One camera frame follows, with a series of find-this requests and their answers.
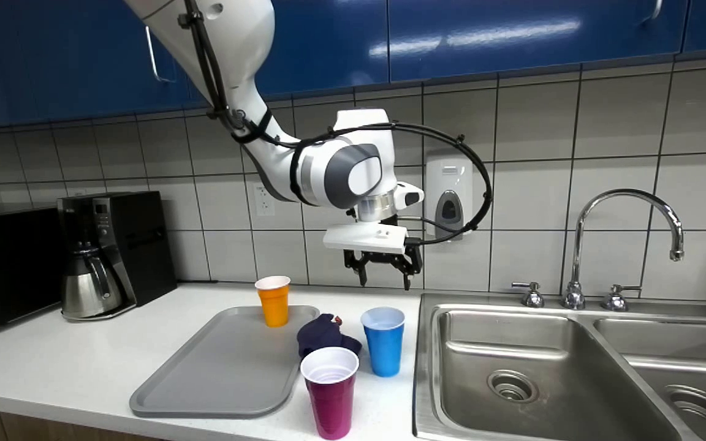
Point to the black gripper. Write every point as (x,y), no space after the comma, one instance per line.
(415,257)

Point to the blue plastic cup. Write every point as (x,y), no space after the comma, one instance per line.
(383,350)

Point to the orange plastic cup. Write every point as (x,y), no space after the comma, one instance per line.
(272,307)

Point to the purple plastic cup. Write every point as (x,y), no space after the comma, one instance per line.
(332,407)

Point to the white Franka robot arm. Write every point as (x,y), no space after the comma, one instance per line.
(221,49)

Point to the grey plastic tray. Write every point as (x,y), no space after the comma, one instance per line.
(214,367)

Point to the dark blue cloth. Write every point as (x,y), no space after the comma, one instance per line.
(320,331)

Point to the stainless steel double sink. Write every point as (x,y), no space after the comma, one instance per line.
(533,367)

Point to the black steel coffee maker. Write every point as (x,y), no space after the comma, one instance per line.
(140,246)

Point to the chrome gooseneck faucet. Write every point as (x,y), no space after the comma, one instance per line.
(624,193)

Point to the stainless steel coffee carafe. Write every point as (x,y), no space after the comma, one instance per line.
(87,285)

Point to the wooden base cabinet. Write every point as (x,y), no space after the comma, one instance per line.
(59,431)

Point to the black microwave oven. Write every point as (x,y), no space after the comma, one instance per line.
(6,269)

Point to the white wall soap dispenser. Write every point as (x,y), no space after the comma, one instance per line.
(449,184)

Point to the blue glossy wall cabinet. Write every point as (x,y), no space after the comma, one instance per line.
(451,40)

